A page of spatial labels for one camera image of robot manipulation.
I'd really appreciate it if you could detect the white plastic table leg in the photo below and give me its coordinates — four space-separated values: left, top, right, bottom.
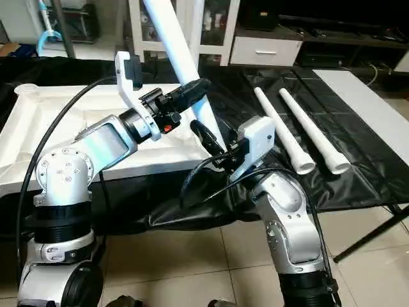
142 0 226 146
254 86 316 176
278 88 351 176
186 0 206 63

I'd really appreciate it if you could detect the white plastic table top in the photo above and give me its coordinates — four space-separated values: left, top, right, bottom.
0 83 222 194

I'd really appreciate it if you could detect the black work mat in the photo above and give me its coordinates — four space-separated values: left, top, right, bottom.
0 56 409 232

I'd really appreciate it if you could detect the white glass door cabinet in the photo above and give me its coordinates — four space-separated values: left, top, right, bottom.
128 0 241 67

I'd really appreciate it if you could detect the white drawer unit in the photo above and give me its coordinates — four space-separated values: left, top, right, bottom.
229 36 296 67

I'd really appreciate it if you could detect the dark equipment rack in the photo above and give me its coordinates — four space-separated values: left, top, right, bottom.
65 5 100 43

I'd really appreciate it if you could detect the grey metal pole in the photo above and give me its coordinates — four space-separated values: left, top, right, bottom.
51 0 75 59

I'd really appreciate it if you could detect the light blue plastic item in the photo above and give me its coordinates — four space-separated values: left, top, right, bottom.
35 0 62 56

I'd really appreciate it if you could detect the white flat panel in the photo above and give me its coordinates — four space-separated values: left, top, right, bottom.
313 69 409 149

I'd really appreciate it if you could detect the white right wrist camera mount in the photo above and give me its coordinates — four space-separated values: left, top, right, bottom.
228 115 277 184

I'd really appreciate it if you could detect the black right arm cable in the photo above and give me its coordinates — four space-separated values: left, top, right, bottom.
178 152 334 258

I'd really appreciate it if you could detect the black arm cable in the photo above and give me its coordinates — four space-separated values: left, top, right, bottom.
178 152 334 258
15 75 120 282

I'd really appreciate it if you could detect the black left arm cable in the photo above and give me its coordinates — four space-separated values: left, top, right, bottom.
15 75 120 282

